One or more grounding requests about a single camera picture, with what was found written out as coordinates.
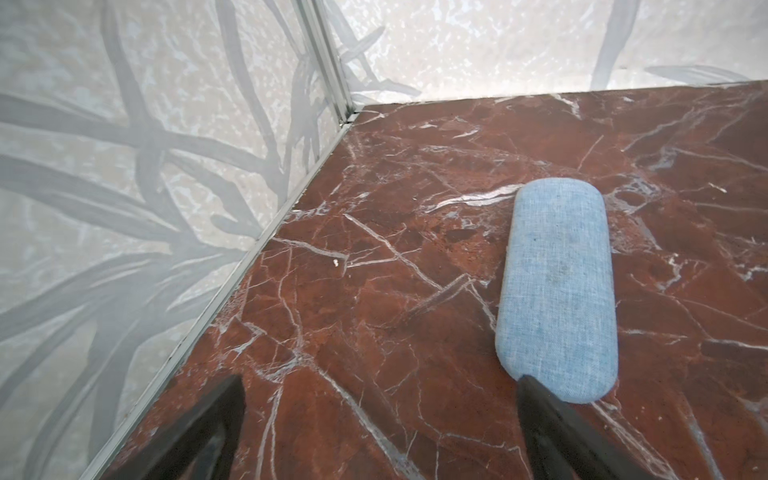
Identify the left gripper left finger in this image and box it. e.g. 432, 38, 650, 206
107, 375, 246, 479

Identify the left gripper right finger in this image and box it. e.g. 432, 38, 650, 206
517, 375, 654, 479

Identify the grey-blue glasses case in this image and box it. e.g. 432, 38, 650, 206
495, 178, 618, 404

